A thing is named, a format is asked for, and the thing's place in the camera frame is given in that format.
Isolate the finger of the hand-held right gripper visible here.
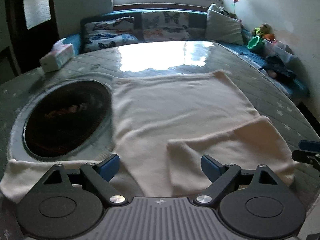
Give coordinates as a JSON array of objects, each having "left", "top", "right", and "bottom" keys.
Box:
[{"left": 292, "top": 140, "right": 320, "bottom": 173}]

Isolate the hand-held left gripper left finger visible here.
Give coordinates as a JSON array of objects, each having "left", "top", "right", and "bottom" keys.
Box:
[{"left": 42, "top": 154, "right": 128, "bottom": 206}]

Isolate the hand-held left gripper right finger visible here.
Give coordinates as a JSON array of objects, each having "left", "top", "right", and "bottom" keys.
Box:
[{"left": 195, "top": 154, "right": 287, "bottom": 207}]

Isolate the cream knit sweater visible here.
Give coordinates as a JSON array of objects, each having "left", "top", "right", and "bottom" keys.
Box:
[{"left": 0, "top": 70, "right": 300, "bottom": 204}]

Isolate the round dark table stove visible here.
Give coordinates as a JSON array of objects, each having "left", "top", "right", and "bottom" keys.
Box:
[{"left": 10, "top": 73, "right": 115, "bottom": 163}]

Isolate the grey quilted table cover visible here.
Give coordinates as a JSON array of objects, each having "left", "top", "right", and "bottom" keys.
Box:
[{"left": 0, "top": 40, "right": 320, "bottom": 240}]

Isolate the dark clothing pile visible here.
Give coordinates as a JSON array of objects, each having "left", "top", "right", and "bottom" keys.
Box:
[{"left": 260, "top": 55, "right": 297, "bottom": 82}]

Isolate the clear plastic box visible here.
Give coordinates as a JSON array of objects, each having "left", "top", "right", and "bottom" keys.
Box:
[{"left": 262, "top": 40, "right": 298, "bottom": 63}]

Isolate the white tissue box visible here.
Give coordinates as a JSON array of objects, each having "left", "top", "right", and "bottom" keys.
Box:
[{"left": 39, "top": 38, "right": 75, "bottom": 72}]

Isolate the green plastic bucket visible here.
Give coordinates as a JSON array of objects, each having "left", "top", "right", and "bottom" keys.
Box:
[{"left": 247, "top": 35, "right": 265, "bottom": 54}]

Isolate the butterfly print cushion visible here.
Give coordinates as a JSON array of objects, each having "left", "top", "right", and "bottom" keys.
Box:
[
  {"left": 84, "top": 17, "right": 139, "bottom": 53},
  {"left": 141, "top": 11, "right": 190, "bottom": 42}
]

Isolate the stuffed toy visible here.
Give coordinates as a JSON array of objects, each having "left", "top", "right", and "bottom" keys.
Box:
[{"left": 251, "top": 23, "right": 275, "bottom": 40}]

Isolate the blue sofa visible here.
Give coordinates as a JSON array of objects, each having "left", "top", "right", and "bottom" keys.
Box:
[{"left": 80, "top": 11, "right": 310, "bottom": 103}]

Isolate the white pillow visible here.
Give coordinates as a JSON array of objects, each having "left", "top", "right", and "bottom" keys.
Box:
[{"left": 205, "top": 4, "right": 244, "bottom": 45}]

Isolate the dark door with frosted glass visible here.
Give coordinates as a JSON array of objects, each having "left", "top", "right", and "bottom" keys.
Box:
[{"left": 5, "top": 0, "right": 59, "bottom": 73}]

